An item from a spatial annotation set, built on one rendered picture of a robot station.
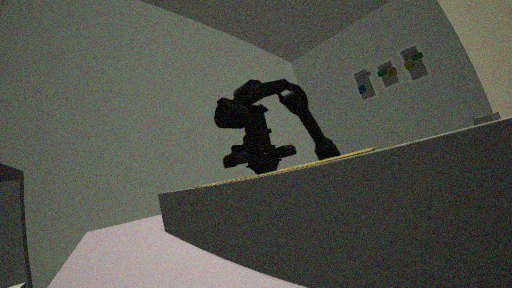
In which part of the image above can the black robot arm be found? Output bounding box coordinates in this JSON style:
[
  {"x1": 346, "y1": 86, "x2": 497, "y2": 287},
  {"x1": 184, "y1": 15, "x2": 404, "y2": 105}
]
[{"x1": 214, "y1": 78, "x2": 340, "y2": 160}]

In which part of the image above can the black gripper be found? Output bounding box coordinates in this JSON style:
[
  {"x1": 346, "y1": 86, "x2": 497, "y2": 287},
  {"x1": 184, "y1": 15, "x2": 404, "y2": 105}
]
[{"x1": 223, "y1": 125, "x2": 296, "y2": 175}]

